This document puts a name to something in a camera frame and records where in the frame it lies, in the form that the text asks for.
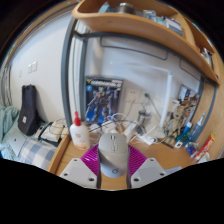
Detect white wall socket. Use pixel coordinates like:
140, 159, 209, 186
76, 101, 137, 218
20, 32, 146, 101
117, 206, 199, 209
128, 88, 141, 103

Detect blue white plaid pillow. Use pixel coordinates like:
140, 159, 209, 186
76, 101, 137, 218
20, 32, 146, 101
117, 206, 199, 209
19, 138, 58, 171

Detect white power strip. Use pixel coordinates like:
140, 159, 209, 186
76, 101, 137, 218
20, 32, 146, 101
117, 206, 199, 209
138, 133, 158, 146

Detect blue robot model kit box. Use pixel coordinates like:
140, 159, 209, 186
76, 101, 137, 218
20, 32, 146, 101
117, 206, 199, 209
84, 76, 124, 126

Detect grey computer mouse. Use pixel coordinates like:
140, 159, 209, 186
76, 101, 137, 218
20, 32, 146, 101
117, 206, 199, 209
97, 132, 130, 179

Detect black backpack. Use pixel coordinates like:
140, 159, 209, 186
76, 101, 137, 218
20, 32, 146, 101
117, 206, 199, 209
17, 84, 43, 136

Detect beige robot figure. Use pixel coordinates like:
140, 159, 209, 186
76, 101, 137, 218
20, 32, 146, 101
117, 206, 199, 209
164, 101, 189, 141

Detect colourful picture box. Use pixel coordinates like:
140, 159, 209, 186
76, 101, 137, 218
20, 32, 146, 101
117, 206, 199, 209
179, 84, 201, 103

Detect wooden shelf with items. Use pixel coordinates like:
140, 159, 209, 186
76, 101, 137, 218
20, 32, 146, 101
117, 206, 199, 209
71, 0, 221, 84

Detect black cable loop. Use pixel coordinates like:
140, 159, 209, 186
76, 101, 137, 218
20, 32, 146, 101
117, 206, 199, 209
37, 118, 69, 146

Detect clear glass jar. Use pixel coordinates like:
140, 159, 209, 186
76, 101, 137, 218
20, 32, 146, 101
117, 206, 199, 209
138, 109, 151, 127

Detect white desk lamp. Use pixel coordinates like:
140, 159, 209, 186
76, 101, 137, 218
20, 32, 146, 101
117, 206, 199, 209
159, 73, 173, 129

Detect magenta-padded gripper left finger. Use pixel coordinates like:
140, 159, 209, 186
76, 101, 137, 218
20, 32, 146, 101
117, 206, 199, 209
59, 143, 103, 190

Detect white wall light switch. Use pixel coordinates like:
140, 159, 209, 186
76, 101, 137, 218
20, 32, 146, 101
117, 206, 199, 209
27, 60, 38, 74

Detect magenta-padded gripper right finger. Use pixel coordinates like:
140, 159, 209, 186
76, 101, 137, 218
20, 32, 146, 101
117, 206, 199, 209
125, 143, 168, 190

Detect teal blanket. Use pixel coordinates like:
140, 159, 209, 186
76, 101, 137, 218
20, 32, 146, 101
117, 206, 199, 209
0, 104, 20, 158

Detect white flat pouch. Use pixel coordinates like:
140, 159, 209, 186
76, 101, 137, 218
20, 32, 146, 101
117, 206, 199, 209
41, 121, 69, 143

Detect grey metal frame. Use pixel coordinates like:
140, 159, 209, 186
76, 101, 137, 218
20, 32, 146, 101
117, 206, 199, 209
60, 16, 219, 134

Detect blue spray bottle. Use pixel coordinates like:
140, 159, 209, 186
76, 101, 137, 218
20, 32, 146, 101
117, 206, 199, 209
188, 113, 206, 143

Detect white red-capped pump bottle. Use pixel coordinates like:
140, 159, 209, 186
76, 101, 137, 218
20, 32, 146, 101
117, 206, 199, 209
69, 111, 91, 151

